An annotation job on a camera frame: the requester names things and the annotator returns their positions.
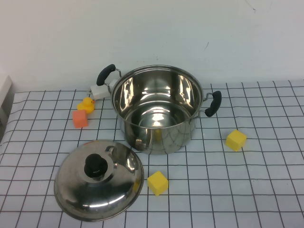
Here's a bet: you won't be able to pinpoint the white black-grid tablecloth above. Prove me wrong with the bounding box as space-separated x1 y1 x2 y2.
0 79 304 228

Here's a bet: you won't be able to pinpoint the white power adapter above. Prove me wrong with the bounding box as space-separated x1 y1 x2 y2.
85 79 118 100

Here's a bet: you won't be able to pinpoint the orange foam cube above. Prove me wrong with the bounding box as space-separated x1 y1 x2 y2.
72 109 89 129

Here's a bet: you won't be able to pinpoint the white ledge block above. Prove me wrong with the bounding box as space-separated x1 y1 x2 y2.
0 75 14 143

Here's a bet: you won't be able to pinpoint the yellow foam cube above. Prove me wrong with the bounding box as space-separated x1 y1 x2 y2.
225 129 247 152
147 171 169 197

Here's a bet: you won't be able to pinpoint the steel lid with black knob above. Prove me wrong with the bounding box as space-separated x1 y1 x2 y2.
54 139 145 223

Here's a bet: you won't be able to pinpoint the yellow rubber duck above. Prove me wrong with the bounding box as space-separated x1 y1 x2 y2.
77 96 95 114

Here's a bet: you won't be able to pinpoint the stainless steel pot black handles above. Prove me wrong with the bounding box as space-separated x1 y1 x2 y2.
96 63 223 155

